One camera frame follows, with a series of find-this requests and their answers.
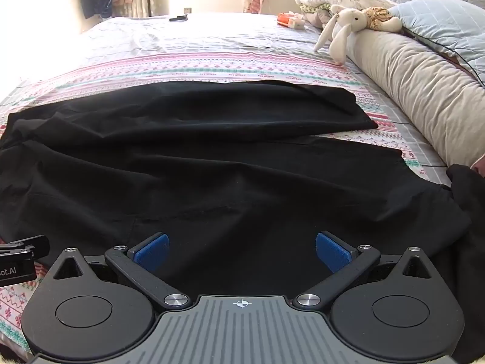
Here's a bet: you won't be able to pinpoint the long beige bolster pillow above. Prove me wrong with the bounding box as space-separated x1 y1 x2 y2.
346 26 485 167

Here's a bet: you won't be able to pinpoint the person's dark clothing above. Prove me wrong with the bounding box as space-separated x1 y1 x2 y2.
447 163 485 364

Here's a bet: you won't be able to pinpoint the pink folded cloth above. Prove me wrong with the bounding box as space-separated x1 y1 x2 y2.
303 12 331 28

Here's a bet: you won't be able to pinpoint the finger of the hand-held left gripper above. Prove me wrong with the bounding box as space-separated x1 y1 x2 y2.
0 236 51 262

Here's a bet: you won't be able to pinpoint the light blue checked pillow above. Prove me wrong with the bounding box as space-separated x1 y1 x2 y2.
386 0 485 80

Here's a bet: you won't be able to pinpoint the orange tissue pack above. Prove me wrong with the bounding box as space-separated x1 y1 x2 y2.
278 12 306 29

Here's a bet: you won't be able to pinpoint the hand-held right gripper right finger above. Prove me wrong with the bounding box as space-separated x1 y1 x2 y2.
296 231 436 309

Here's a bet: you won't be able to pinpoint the striped patterned bed sheet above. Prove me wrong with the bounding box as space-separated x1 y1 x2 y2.
0 13 448 364

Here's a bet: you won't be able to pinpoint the white plush rabbit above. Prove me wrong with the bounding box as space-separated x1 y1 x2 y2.
313 4 404 65

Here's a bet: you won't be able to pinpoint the green floral folded cloth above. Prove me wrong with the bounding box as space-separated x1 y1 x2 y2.
299 3 334 16

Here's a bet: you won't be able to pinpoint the black pants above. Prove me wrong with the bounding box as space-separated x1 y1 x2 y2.
0 81 472 300

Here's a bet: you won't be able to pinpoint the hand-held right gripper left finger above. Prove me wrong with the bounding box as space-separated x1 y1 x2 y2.
51 232 190 309

